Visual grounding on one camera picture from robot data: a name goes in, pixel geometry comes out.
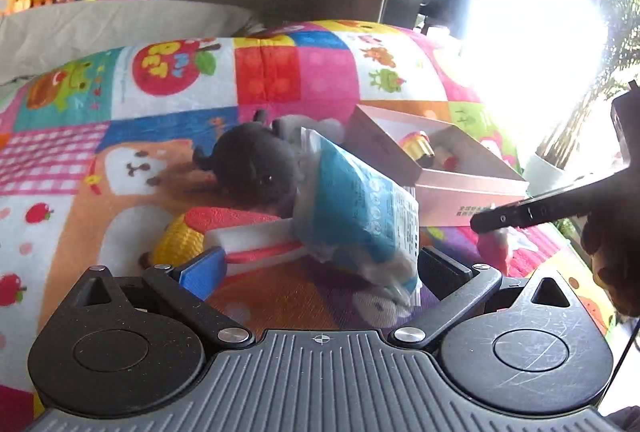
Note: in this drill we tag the red and white toy cake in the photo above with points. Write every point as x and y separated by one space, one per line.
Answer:
240 227

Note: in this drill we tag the colourful printed play mat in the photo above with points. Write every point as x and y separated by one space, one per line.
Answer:
150 151

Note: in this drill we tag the palm plant in white pot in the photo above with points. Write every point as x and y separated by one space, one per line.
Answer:
590 76

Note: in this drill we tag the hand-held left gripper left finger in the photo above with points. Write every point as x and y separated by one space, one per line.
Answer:
204 273

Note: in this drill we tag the person's right hand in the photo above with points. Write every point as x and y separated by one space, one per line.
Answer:
617 257

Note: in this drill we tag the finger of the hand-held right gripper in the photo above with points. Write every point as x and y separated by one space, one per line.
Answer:
530 212

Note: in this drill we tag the black plush toy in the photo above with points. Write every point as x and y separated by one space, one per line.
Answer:
250 166

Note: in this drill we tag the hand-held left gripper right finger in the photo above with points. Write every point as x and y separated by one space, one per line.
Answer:
442 269

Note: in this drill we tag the blue and white packet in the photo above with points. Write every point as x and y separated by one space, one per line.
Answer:
360 217

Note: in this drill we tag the yellow toy corn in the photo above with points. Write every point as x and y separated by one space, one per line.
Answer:
175 242

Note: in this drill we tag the pink cardboard box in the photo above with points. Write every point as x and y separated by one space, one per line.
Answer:
470 192

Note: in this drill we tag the grey-brown plush toy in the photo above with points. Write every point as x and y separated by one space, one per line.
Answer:
320 129

